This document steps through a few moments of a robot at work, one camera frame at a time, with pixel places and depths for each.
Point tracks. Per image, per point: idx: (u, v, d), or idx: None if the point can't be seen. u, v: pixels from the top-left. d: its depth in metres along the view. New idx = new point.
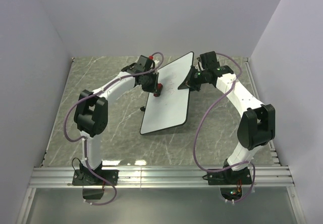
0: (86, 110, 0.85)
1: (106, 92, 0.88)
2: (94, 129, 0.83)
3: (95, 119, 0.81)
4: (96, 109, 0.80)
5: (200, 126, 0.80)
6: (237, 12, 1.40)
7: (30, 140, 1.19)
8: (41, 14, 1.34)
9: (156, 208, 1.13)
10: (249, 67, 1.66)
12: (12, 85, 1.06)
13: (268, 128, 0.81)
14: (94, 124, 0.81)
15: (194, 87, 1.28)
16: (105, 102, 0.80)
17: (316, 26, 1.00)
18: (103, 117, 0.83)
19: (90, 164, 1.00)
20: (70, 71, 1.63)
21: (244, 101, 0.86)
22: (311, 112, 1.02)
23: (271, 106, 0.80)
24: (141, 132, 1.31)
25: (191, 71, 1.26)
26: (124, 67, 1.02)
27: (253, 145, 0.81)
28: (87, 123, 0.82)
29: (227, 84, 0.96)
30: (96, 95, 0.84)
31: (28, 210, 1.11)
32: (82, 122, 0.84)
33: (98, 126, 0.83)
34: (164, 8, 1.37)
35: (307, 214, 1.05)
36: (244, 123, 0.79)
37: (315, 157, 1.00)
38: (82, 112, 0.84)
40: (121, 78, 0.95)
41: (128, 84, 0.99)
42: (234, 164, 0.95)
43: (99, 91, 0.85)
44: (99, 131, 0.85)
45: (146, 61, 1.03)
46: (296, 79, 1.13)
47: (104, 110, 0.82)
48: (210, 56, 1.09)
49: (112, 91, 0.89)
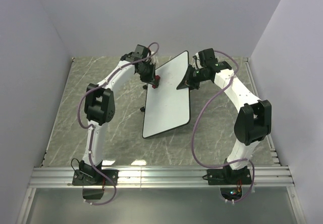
0: (95, 101, 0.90)
1: (110, 82, 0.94)
2: (104, 118, 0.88)
3: (104, 108, 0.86)
4: (103, 98, 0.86)
5: (197, 122, 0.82)
6: (236, 12, 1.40)
7: (30, 140, 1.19)
8: (41, 14, 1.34)
9: (156, 208, 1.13)
10: (249, 67, 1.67)
12: (12, 85, 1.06)
13: (264, 123, 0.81)
14: (103, 113, 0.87)
15: (193, 85, 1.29)
16: (111, 92, 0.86)
17: (316, 26, 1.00)
18: (111, 106, 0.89)
19: (93, 160, 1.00)
20: (70, 71, 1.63)
21: (241, 97, 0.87)
22: (311, 112, 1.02)
23: (268, 102, 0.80)
24: (143, 135, 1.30)
25: (189, 69, 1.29)
26: (123, 56, 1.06)
27: (249, 138, 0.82)
28: (97, 113, 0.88)
29: (225, 79, 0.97)
30: (101, 87, 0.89)
31: (28, 210, 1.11)
32: (92, 112, 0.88)
33: (107, 115, 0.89)
34: (164, 8, 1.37)
35: (307, 214, 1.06)
36: (241, 119, 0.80)
37: (315, 157, 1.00)
38: (91, 104, 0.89)
40: (122, 68, 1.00)
41: (129, 72, 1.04)
42: (232, 161, 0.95)
43: (104, 83, 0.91)
44: (108, 119, 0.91)
45: (142, 49, 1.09)
46: (295, 79, 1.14)
47: (112, 99, 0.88)
48: (208, 52, 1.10)
49: (115, 81, 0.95)
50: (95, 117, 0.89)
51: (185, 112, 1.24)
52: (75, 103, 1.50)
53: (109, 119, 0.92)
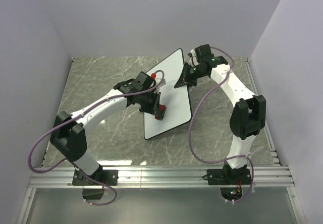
0: (63, 133, 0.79)
1: (87, 115, 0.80)
2: (68, 156, 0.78)
3: (69, 146, 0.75)
4: (71, 135, 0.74)
5: (192, 120, 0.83)
6: (236, 12, 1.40)
7: (30, 140, 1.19)
8: (41, 14, 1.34)
9: (156, 208, 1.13)
10: (249, 67, 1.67)
12: (12, 84, 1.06)
13: (259, 117, 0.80)
14: (68, 151, 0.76)
15: (191, 82, 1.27)
16: (81, 129, 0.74)
17: (316, 26, 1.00)
18: (79, 144, 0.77)
19: (85, 171, 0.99)
20: (70, 71, 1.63)
21: (236, 92, 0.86)
22: (311, 112, 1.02)
23: (263, 97, 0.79)
24: (146, 137, 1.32)
25: (185, 67, 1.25)
26: (118, 83, 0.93)
27: (244, 133, 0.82)
28: (62, 148, 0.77)
29: (221, 74, 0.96)
30: (73, 120, 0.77)
31: (28, 210, 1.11)
32: (57, 146, 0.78)
33: (73, 153, 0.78)
34: (163, 8, 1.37)
35: (307, 215, 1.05)
36: (236, 114, 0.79)
37: (315, 157, 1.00)
38: (57, 136, 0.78)
40: (109, 100, 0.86)
41: (119, 104, 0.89)
42: (230, 158, 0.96)
43: (77, 116, 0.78)
44: (73, 157, 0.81)
45: (144, 80, 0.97)
46: (295, 78, 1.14)
47: (80, 137, 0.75)
48: (204, 48, 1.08)
49: (94, 115, 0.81)
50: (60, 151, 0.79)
51: (186, 108, 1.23)
52: (75, 103, 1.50)
53: (74, 157, 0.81)
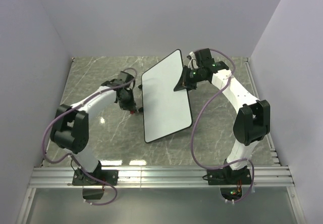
0: (64, 127, 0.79)
1: (86, 105, 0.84)
2: (75, 146, 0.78)
3: (75, 133, 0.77)
4: (76, 122, 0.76)
5: (196, 123, 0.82)
6: (236, 13, 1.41)
7: (30, 140, 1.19)
8: (42, 14, 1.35)
9: (156, 208, 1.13)
10: (249, 67, 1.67)
12: (11, 84, 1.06)
13: (263, 122, 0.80)
14: (75, 139, 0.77)
15: (191, 86, 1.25)
16: (85, 114, 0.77)
17: (317, 29, 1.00)
18: (84, 132, 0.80)
19: (86, 169, 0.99)
20: (70, 71, 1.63)
21: (239, 97, 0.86)
22: (312, 113, 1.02)
23: (266, 102, 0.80)
24: (146, 140, 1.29)
25: (184, 71, 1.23)
26: (105, 81, 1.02)
27: (249, 139, 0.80)
28: (67, 138, 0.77)
29: (223, 79, 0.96)
30: (74, 109, 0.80)
31: (28, 210, 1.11)
32: (60, 140, 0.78)
33: (79, 142, 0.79)
34: (163, 8, 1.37)
35: (307, 214, 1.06)
36: (240, 119, 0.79)
37: (315, 158, 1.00)
38: (59, 129, 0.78)
40: (101, 93, 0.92)
41: (109, 97, 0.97)
42: (233, 162, 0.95)
43: (77, 105, 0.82)
44: (78, 148, 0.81)
45: (125, 77, 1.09)
46: (295, 80, 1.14)
47: (85, 123, 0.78)
48: (204, 53, 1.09)
49: (92, 104, 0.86)
50: (64, 145, 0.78)
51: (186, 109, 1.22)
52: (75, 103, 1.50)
53: (80, 147, 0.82)
